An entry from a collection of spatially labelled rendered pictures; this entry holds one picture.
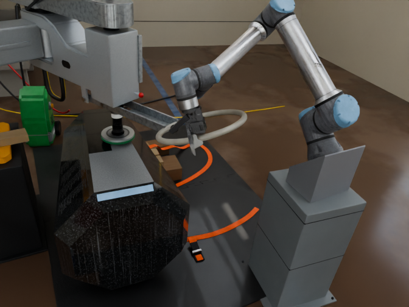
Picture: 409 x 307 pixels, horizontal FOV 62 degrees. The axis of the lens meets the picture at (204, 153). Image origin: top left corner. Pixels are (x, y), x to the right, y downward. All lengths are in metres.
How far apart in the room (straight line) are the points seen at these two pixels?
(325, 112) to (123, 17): 1.14
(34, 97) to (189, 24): 4.37
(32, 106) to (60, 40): 1.59
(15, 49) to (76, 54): 0.41
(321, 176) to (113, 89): 1.23
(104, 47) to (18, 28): 0.65
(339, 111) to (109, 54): 1.22
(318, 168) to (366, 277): 1.29
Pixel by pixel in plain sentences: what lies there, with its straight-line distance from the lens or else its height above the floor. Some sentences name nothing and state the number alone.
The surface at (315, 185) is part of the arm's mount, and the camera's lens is 1.88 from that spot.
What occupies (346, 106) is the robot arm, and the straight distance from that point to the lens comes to 1.79.
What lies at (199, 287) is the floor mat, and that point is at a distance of 2.48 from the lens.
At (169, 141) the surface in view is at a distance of 1.64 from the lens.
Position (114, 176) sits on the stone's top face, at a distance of 2.03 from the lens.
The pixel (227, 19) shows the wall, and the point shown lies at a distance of 7.77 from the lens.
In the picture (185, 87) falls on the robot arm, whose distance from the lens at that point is 1.48.
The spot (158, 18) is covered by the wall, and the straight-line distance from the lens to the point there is 7.27.
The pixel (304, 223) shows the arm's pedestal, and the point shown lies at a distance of 1.89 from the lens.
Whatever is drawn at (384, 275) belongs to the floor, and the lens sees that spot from 3.01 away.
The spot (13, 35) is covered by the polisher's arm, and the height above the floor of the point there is 1.41.
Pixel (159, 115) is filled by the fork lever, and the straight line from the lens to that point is 2.06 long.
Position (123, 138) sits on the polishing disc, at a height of 0.87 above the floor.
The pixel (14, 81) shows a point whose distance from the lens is 5.18.
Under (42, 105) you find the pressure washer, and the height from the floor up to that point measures 0.45.
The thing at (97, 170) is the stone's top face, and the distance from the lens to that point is 2.09.
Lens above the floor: 2.02
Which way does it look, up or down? 33 degrees down
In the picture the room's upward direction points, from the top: 6 degrees clockwise
